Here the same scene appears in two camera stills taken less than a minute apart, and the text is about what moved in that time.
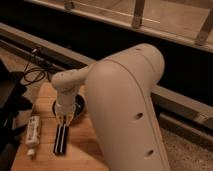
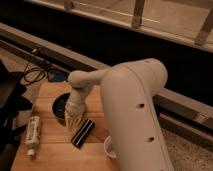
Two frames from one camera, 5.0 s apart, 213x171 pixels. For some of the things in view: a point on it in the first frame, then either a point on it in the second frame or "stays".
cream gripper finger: [59, 119] -> [69, 121]
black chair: [13, 102] stays
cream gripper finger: [70, 118] -> [77, 122]
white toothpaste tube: [33, 134] stays
